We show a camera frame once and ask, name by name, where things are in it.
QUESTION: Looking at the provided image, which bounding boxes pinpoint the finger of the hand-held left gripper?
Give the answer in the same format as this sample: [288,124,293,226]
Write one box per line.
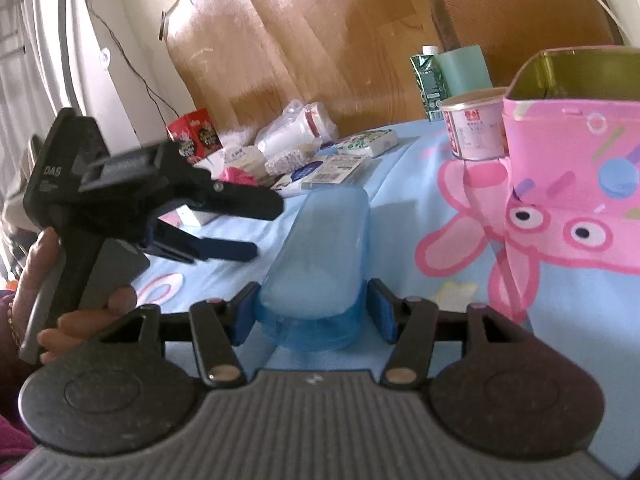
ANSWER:
[142,219,259,266]
[187,179,286,223]

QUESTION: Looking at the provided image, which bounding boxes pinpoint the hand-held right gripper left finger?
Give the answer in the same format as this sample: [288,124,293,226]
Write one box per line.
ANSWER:
[97,282,262,389]

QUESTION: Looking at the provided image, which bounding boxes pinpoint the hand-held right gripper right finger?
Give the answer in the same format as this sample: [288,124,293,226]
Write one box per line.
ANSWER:
[366,279,533,390]

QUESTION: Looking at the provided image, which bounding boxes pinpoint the pink cloth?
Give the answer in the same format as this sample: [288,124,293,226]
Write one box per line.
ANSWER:
[222,165,261,186]

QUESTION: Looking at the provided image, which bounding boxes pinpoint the cotton swab packet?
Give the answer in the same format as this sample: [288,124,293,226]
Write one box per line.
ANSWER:
[264,145,318,176]

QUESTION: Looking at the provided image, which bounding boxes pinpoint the blue translucent plastic case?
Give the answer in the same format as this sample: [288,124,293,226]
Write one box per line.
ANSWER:
[255,186,371,352]

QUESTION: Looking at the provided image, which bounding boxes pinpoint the green white tissue packet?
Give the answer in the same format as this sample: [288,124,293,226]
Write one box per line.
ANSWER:
[337,129,399,158]

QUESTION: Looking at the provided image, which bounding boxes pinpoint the pink cartoon tin box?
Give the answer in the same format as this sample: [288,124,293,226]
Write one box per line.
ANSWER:
[501,47,640,276]

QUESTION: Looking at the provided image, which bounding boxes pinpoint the person's left forearm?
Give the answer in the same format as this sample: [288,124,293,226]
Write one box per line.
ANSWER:
[0,285,23,361]

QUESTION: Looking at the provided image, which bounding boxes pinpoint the person's left hand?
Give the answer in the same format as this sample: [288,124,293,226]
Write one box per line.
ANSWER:
[10,227,138,366]

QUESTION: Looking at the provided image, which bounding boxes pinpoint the small white box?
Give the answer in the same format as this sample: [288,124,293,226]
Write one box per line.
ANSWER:
[175,210,221,228]

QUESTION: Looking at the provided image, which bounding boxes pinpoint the white packet with blue print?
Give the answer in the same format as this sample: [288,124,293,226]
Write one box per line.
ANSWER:
[272,160,328,193]

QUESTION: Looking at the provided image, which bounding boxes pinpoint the red snack packet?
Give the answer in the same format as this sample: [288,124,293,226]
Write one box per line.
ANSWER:
[166,107,224,166]

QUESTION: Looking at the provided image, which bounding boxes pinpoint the white flat packet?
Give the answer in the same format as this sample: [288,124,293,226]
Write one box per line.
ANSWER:
[300,154,371,190]

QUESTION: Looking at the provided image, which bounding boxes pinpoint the light blue cartoon blanket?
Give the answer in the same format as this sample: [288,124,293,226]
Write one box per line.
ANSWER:
[135,120,640,480]

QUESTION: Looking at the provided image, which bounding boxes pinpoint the white curtain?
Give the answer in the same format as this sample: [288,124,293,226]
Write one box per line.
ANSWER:
[0,0,166,201]

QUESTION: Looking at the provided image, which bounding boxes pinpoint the brown wooden board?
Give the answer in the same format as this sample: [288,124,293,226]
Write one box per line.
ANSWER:
[162,0,451,141]

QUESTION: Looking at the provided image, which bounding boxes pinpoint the round brown lid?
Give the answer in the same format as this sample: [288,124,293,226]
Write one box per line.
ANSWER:
[439,87,511,162]

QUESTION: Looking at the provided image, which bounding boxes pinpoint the green drink carton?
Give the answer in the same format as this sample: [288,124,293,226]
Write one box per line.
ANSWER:
[410,45,451,122]

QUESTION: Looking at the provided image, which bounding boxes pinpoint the person's magenta garment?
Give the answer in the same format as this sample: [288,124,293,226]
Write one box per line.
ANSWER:
[0,410,38,456]

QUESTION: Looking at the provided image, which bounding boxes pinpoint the teal cup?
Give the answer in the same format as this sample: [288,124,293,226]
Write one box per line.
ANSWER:
[436,45,493,98]

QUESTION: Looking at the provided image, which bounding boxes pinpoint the brown mesh chair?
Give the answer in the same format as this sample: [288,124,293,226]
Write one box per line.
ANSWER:
[430,0,626,88]

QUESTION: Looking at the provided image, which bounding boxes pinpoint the gold bracelet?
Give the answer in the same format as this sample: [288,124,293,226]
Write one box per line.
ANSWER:
[7,304,24,350]

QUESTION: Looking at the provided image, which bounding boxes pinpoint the thin black cable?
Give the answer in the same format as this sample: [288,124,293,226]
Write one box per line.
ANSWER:
[82,0,181,126]

